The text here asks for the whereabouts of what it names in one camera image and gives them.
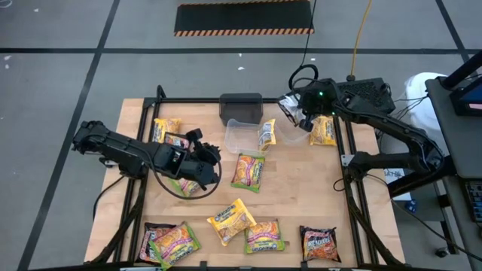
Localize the yellow creamy chicken ramen pack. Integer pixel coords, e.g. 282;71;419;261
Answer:
257;118;278;154
152;117;182;144
308;114;338;148
206;197;258;248

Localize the black metal table frame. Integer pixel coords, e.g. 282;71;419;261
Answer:
84;84;406;271

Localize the black floor cable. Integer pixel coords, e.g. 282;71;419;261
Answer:
333;172;482;254

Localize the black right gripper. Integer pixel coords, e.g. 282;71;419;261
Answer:
300;79;340;132

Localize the black keyboard device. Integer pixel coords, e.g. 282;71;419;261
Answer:
465;180;482;223

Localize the black fire noodle ramen pack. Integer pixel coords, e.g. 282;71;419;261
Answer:
277;93;307;128
137;221;178;263
299;224;343;263
164;132;191;151

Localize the white paper sheet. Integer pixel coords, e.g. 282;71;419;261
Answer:
383;168;413;202

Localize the dark gray plastic bin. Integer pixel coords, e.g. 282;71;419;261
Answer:
218;92;264;126

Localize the yellow hanging cable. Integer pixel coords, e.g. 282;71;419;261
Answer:
349;0;374;80

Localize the white bag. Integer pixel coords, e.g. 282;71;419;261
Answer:
404;72;449;132

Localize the black hazard-striped floor mat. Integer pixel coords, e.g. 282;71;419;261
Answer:
173;0;315;38

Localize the black monitor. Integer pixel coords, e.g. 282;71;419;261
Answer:
450;75;482;117

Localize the black hanging cable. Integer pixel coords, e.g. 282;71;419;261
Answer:
288;0;319;91

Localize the gray desk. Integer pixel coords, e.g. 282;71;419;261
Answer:
425;75;482;180

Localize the black control box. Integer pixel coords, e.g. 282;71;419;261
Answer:
331;77;396;114

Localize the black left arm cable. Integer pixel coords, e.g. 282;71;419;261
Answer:
152;150;223;200

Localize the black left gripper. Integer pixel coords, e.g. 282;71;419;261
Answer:
186;128;222;166

